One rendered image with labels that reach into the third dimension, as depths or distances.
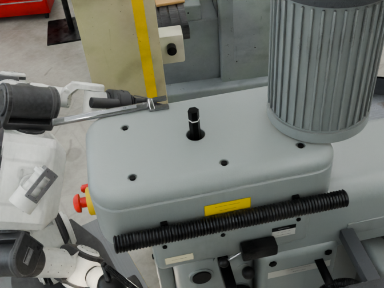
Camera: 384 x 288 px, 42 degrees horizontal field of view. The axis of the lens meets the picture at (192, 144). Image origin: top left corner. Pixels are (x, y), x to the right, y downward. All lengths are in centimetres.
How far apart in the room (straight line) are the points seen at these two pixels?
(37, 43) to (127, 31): 272
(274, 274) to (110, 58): 193
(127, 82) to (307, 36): 220
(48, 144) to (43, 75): 349
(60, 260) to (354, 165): 91
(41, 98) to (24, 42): 411
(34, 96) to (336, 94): 82
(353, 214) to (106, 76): 205
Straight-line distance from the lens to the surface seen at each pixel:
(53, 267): 158
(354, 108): 95
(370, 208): 115
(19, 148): 141
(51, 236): 199
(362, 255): 113
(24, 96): 140
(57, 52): 518
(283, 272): 121
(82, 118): 107
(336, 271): 155
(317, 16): 82
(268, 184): 94
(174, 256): 106
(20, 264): 145
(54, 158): 143
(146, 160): 95
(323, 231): 115
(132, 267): 263
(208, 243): 105
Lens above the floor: 254
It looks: 42 degrees down
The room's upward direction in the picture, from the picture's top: 6 degrees counter-clockwise
